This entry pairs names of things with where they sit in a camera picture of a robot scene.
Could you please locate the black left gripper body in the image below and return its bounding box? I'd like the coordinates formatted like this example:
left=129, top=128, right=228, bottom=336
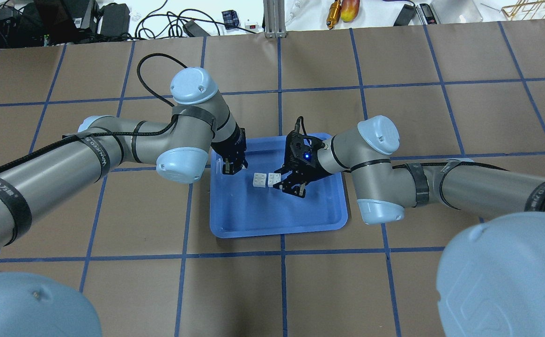
left=211, top=125, right=247, bottom=165

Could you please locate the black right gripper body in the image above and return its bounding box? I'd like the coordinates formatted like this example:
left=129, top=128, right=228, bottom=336
left=275, top=132, right=331, bottom=181

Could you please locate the white building block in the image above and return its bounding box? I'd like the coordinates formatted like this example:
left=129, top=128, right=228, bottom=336
left=267, top=173, right=282, bottom=188
left=252, top=172, right=268, bottom=188

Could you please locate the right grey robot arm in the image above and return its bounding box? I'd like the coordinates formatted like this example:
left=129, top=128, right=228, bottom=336
left=274, top=115, right=545, bottom=337

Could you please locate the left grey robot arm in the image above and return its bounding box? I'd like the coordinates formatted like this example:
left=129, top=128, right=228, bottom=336
left=0, top=67, right=248, bottom=337

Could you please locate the blue plastic tray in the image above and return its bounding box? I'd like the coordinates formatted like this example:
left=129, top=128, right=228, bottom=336
left=210, top=136, right=349, bottom=239

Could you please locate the silver metal tray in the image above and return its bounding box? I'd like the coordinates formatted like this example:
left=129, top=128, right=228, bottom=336
left=429, top=0, right=484, bottom=24

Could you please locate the gold cylinder tool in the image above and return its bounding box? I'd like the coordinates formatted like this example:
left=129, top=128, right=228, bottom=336
left=326, top=0, right=341, bottom=30

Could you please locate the red yellow mango toy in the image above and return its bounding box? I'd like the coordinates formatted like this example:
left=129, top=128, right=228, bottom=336
left=340, top=0, right=361, bottom=22

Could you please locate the black power adapter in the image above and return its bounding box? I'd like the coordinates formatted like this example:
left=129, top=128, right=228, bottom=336
left=394, top=4, right=416, bottom=26

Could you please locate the aluminium frame post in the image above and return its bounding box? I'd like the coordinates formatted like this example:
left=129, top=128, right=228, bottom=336
left=262, top=0, right=287, bottom=39

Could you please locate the gold wire rack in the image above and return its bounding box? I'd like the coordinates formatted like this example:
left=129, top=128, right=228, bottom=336
left=500, top=0, right=545, bottom=21

